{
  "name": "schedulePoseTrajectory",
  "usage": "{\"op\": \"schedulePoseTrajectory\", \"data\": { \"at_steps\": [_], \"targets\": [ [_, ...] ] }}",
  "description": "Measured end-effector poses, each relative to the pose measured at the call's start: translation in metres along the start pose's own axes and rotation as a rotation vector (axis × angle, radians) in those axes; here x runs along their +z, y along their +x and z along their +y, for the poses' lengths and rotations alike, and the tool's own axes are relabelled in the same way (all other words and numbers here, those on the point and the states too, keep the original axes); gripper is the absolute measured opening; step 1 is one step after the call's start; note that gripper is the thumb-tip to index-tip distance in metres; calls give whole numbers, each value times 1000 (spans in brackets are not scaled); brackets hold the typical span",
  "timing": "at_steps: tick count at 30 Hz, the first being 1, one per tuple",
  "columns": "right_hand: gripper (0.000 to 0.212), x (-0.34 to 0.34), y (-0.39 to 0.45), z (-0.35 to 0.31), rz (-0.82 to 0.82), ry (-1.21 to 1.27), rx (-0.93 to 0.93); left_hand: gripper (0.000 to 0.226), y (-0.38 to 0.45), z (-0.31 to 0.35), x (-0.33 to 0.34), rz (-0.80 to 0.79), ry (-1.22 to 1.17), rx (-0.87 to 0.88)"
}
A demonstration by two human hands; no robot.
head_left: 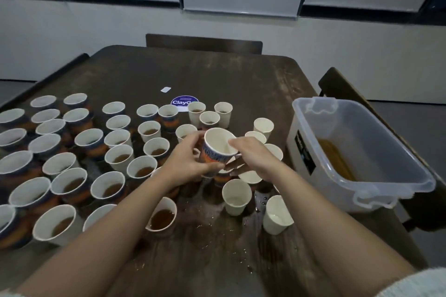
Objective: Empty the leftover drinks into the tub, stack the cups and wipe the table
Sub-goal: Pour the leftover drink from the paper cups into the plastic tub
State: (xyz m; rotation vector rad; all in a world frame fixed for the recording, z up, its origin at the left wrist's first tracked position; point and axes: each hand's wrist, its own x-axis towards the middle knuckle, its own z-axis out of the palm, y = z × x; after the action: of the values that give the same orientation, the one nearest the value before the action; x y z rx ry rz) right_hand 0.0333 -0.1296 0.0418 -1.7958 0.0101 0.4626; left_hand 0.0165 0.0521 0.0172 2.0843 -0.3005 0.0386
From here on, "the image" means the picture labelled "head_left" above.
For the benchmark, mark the person's left hand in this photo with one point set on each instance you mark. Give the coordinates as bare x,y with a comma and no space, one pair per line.
185,161

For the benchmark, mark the clear plastic storage bin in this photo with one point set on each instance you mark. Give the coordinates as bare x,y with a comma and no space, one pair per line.
348,133

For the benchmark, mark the orange blue patterned paper cup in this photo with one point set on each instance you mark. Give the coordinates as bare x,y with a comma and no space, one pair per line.
219,141

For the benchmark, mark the dark window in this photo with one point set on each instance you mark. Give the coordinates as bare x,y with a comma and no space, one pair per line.
437,4

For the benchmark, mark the person's right hand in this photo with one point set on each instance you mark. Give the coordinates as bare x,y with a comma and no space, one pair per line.
258,157

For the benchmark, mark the person's right forearm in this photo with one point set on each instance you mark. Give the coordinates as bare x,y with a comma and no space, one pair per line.
327,237

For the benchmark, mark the group of paper cups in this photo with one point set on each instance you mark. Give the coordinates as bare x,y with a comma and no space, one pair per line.
118,157

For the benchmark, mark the dark wooden chair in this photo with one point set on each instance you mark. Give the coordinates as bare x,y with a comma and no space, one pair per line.
202,44
338,84

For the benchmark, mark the person's left forearm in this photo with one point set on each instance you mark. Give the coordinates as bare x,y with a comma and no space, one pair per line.
104,237

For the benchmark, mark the small white paper label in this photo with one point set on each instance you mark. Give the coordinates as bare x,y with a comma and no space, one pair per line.
166,89

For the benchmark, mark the dark wooden table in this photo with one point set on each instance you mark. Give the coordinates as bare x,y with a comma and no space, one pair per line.
230,77

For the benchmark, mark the white paper cup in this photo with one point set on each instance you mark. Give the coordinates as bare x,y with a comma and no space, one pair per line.
263,126
255,137

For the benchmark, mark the round blue sticker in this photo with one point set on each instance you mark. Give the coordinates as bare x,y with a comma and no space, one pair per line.
182,100

